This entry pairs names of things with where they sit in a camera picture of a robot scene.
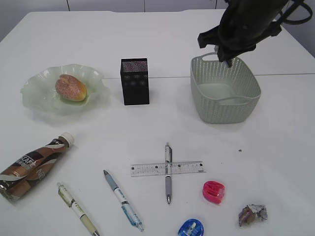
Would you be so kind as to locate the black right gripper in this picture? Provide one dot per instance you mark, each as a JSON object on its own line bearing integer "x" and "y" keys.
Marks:
{"x": 236, "y": 35}

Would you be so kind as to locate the red pencil sharpener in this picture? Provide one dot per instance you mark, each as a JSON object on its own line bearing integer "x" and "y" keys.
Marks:
{"x": 213, "y": 191}

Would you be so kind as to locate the large paper scrap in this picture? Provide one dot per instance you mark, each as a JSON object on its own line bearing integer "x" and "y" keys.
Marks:
{"x": 251, "y": 214}

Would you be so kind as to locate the sugared bread bun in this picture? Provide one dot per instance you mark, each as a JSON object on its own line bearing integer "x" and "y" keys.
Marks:
{"x": 70, "y": 88}

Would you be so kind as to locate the blue pencil sharpener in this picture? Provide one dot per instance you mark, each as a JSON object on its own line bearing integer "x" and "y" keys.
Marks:
{"x": 191, "y": 227}

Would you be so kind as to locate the brown coffee drink bottle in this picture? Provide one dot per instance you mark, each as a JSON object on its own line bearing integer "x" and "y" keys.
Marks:
{"x": 31, "y": 168}

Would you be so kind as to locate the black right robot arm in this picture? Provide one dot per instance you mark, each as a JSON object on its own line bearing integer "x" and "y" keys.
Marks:
{"x": 261, "y": 8}

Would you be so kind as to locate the pale green woven basket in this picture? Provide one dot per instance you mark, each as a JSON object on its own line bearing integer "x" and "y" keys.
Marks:
{"x": 222, "y": 94}

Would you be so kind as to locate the black mesh pen holder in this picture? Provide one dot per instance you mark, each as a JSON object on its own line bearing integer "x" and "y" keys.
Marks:
{"x": 135, "y": 81}

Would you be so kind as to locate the silver grey grip pen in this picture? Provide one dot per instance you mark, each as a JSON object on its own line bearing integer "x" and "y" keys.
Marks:
{"x": 168, "y": 180}

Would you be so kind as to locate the blue grip white pen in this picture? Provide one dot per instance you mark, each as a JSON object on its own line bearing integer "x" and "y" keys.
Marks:
{"x": 125, "y": 205}

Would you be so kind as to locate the pale green glass plate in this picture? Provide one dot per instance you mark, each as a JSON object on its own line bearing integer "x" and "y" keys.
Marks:
{"x": 39, "y": 92}

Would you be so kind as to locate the beige grip clear pen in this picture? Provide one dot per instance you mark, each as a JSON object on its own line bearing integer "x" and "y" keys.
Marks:
{"x": 71, "y": 203}

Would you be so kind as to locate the clear plastic ruler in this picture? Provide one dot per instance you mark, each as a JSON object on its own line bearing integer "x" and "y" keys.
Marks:
{"x": 158, "y": 169}

